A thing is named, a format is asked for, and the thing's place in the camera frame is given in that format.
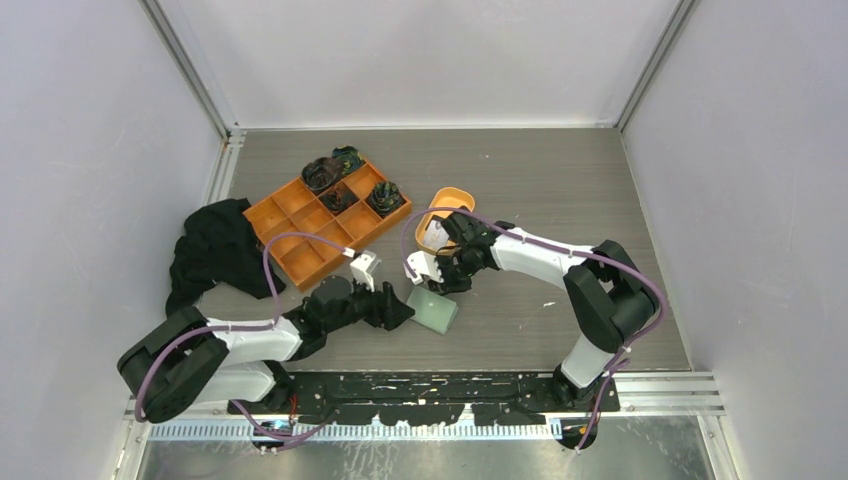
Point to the silver card in tray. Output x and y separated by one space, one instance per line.
435 237

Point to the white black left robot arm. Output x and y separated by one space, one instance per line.
191 359

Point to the dark rolled sock centre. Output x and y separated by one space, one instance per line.
338 198

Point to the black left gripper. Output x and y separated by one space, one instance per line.
386 309

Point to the yellow oval tray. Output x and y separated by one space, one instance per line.
445 197

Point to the dark rolled sock left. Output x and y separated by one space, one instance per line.
321 174

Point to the orange wooden divider box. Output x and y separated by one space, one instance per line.
294 219

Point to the black cloth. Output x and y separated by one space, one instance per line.
219 245

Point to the green patterned rolled sock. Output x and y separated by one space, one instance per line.
385 198

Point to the dark rolled sock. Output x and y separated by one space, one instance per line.
321 174
338 198
348 158

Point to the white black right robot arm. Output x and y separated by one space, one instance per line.
611 300

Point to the dark rolled sock top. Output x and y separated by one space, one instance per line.
348 158

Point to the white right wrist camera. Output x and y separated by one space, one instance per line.
421 267

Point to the aluminium frame rail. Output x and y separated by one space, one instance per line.
634 396

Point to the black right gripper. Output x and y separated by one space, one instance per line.
448 286

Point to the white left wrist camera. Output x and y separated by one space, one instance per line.
363 265

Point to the green card holder wallet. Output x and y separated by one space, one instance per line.
431 310

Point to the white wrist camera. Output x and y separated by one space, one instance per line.
363 265
421 267

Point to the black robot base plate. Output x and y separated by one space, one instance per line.
421 398

